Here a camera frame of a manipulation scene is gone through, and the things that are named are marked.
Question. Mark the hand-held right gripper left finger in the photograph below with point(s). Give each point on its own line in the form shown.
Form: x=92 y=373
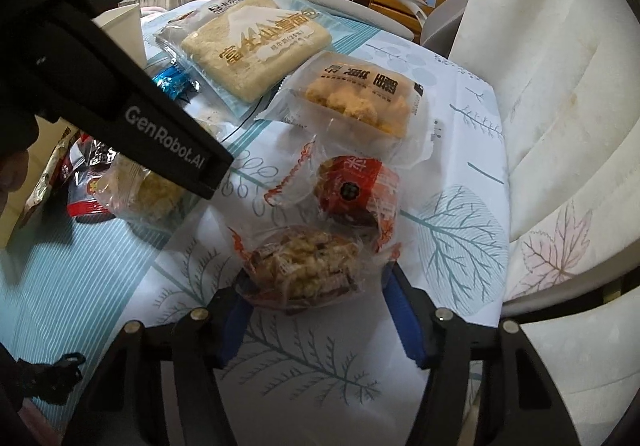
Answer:
x=232 y=328

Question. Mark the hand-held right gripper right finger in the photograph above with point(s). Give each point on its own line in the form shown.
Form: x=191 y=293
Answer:
x=406 y=321

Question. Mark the white plastic box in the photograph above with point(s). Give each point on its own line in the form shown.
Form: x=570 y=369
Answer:
x=125 y=34

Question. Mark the clear nut crisp packet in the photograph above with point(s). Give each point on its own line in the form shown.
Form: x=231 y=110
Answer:
x=302 y=266

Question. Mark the red foil snack packet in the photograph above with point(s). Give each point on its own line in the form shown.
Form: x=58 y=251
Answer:
x=87 y=186

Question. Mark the red pastry packet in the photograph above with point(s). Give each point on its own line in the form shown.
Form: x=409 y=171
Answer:
x=357 y=191

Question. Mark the blue snack wrapper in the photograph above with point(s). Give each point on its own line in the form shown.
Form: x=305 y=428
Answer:
x=172 y=81

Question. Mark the red and white snack packet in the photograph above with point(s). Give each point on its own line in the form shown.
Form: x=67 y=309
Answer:
x=47 y=176

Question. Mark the large yellow cake packet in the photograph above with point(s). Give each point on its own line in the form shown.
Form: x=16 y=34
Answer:
x=255 y=46

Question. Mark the pork floss cake packet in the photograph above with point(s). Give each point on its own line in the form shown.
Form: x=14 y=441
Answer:
x=360 y=99

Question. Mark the grey office chair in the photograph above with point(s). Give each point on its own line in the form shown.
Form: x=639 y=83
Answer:
x=440 y=21

